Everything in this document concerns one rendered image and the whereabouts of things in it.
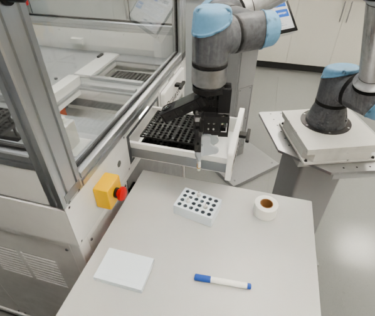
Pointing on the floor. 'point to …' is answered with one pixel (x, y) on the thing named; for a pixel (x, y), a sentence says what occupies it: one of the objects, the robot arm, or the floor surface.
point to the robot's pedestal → (305, 185)
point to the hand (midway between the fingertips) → (197, 155)
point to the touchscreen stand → (238, 95)
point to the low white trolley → (205, 256)
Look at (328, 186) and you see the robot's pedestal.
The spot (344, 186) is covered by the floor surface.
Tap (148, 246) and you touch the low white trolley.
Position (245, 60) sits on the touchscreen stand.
